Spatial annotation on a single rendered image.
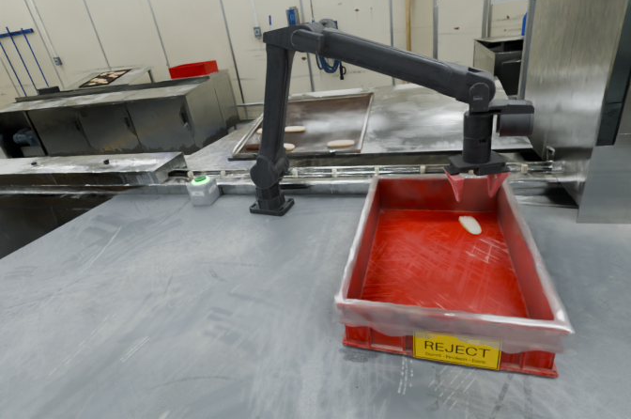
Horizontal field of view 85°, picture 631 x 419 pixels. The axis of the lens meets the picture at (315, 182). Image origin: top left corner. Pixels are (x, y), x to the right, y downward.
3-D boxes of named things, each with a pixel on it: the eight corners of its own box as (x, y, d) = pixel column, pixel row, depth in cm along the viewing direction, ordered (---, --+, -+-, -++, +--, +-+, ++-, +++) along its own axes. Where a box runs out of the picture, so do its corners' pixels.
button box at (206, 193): (193, 214, 117) (183, 185, 112) (206, 203, 124) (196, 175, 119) (214, 215, 115) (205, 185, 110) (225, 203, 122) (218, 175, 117)
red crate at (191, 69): (170, 79, 437) (167, 69, 432) (185, 74, 468) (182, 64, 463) (207, 74, 426) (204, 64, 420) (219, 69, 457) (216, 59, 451)
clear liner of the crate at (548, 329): (334, 349, 58) (327, 306, 54) (373, 204, 99) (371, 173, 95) (570, 387, 48) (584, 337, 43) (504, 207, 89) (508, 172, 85)
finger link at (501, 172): (508, 202, 77) (512, 162, 73) (475, 206, 77) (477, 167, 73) (493, 188, 83) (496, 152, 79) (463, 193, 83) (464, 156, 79)
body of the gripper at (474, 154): (506, 168, 74) (509, 135, 70) (457, 176, 74) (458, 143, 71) (492, 158, 79) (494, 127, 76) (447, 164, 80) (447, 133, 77)
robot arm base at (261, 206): (248, 212, 106) (282, 216, 101) (242, 189, 103) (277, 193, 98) (263, 199, 113) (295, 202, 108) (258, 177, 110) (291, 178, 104)
